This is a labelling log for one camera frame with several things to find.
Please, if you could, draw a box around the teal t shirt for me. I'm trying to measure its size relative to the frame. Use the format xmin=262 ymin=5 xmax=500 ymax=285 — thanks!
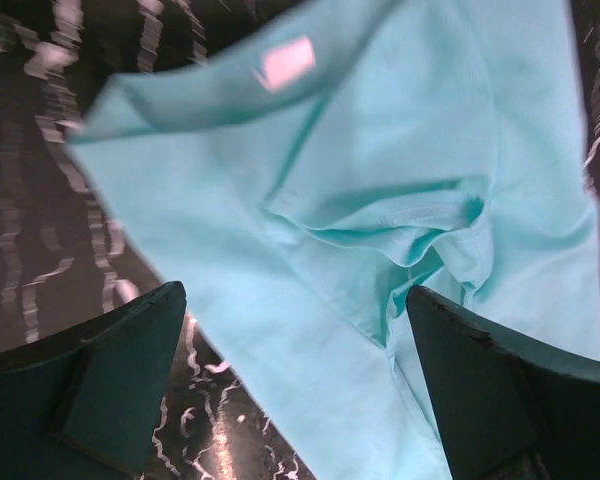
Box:
xmin=70 ymin=1 xmax=600 ymax=479

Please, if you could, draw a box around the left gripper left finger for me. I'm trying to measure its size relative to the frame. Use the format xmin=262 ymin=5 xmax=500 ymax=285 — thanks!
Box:
xmin=0 ymin=281 xmax=186 ymax=479

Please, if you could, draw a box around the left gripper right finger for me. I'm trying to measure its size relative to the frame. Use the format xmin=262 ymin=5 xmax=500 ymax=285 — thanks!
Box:
xmin=406 ymin=286 xmax=600 ymax=479

